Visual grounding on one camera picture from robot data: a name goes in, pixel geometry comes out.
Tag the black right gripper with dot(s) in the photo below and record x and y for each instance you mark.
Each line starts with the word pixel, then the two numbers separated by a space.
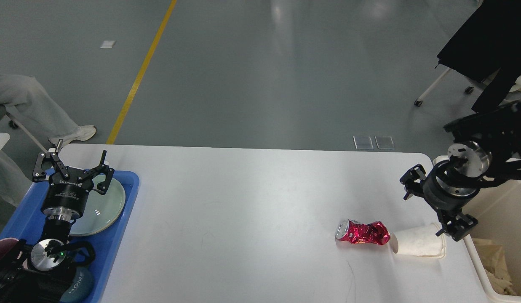
pixel 446 200

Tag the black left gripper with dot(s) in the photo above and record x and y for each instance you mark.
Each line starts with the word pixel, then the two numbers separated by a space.
pixel 69 195

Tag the mint green plate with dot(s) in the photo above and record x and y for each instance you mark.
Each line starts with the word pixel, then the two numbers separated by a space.
pixel 113 200

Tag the pink ribbed mug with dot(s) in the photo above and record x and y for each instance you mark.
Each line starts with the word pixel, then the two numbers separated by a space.
pixel 6 245

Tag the dark teal mug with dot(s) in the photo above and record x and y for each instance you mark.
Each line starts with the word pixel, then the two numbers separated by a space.
pixel 81 287

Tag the brown paper ball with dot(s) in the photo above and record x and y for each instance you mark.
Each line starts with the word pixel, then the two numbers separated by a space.
pixel 500 279

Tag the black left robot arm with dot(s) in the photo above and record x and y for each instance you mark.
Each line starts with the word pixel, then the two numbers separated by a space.
pixel 45 271

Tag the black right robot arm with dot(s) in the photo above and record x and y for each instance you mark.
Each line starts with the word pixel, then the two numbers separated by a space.
pixel 486 153

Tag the white tissue roll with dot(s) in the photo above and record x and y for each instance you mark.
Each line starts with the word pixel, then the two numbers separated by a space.
pixel 420 241

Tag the blue plastic tray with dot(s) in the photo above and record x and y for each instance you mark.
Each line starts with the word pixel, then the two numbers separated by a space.
pixel 27 223

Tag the seated person grey trousers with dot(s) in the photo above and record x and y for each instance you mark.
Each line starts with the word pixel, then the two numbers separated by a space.
pixel 26 99

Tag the red foil wrapper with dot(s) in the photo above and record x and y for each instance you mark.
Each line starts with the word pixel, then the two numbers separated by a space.
pixel 359 233

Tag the beige plastic bin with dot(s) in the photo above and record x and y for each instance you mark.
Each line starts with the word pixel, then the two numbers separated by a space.
pixel 498 211

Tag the grey chair with legs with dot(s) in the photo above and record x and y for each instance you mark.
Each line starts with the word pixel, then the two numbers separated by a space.
pixel 16 140

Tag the black jacket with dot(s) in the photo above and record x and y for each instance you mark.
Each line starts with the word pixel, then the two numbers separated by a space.
pixel 488 43

